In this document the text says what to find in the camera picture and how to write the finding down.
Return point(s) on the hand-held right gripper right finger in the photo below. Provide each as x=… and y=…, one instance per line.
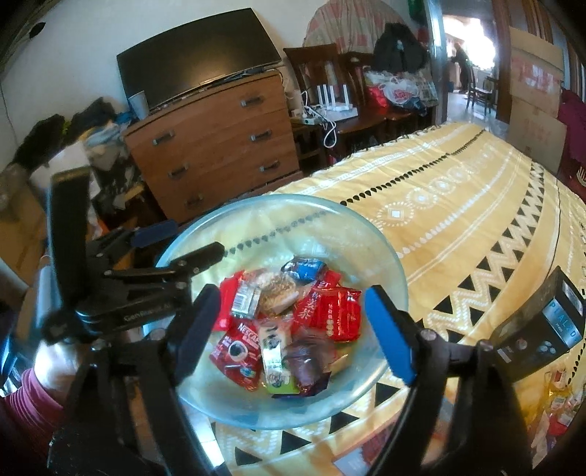
x=389, y=336

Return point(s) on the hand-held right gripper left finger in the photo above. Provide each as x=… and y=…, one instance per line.
x=197, y=332

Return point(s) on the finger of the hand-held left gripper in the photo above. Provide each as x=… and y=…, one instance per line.
x=199, y=257
x=155, y=232

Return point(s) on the red coffee packet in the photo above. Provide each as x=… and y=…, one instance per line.
x=236, y=352

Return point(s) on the large red tea packet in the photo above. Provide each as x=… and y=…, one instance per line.
x=332, y=316

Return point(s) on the clear glass bowl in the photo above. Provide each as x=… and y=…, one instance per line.
x=219, y=398

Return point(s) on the white green snack packet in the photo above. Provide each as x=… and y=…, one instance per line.
x=274, y=361

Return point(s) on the purple snack packet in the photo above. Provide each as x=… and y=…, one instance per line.
x=309, y=364

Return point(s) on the clear cracker packet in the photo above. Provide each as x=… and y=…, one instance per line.
x=277, y=290

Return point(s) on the person's left hand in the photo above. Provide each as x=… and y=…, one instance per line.
x=55, y=364

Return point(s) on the small silver snack packet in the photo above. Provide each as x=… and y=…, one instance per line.
x=245, y=298

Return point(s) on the brown cardboard box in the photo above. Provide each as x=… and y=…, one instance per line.
x=18, y=206

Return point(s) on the small red snack packet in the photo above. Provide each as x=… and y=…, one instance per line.
x=327, y=279

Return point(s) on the black furry garment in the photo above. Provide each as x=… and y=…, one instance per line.
x=39, y=137

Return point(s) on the pile of clothes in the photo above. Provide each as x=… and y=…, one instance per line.
x=98, y=137

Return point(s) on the blue snack packet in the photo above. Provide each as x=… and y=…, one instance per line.
x=304, y=270

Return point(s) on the brown wooden dresser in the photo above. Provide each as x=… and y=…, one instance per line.
x=206, y=137

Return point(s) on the grey paper cup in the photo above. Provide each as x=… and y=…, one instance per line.
x=138, y=103

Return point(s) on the yellow printed tablecloth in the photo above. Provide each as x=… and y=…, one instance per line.
x=458, y=206

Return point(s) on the dark tall carton box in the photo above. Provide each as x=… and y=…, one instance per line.
x=545, y=320

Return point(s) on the white power strip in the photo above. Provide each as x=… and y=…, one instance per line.
x=309, y=121

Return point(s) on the black flat television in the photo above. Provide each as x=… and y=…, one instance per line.
x=192, y=55

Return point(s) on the pile of mixed snack packets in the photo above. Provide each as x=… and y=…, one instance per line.
x=558, y=402

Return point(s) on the white router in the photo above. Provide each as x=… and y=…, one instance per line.
x=339, y=110

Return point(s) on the dark wooden chair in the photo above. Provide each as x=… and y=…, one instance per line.
x=355, y=68
x=297, y=68

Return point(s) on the red plastic bag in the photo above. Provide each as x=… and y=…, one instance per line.
x=374, y=94

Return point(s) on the white printed plastic bag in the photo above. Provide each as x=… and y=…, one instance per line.
x=400, y=94

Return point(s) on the flat cardboard box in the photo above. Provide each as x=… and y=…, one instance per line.
x=535, y=128
x=535, y=68

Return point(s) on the small wooden chair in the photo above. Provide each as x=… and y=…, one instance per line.
x=480, y=94

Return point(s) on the dark red cloth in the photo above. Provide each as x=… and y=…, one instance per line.
x=574, y=142

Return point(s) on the pink checked cloth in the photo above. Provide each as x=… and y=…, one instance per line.
x=339, y=23

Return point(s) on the black jacket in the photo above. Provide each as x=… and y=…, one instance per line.
x=398, y=45

